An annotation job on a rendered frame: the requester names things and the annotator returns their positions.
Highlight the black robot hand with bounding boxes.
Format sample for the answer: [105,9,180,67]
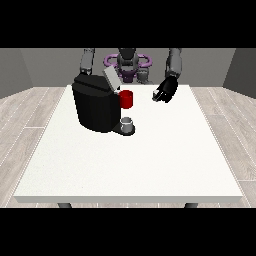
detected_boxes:
[152,75,179,104]

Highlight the pale grey machine lid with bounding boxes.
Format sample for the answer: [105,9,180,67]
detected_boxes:
[102,65,122,91]

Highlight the red pod holder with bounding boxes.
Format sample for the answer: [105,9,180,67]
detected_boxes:
[119,89,134,110]

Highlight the small grey cup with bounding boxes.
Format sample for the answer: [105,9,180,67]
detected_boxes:
[120,116,134,133]

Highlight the grey robot trunk purple rings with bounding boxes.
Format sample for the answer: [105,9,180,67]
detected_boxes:
[103,48,154,85]

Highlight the black coffee machine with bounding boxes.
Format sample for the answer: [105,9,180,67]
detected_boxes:
[71,73,136,137]

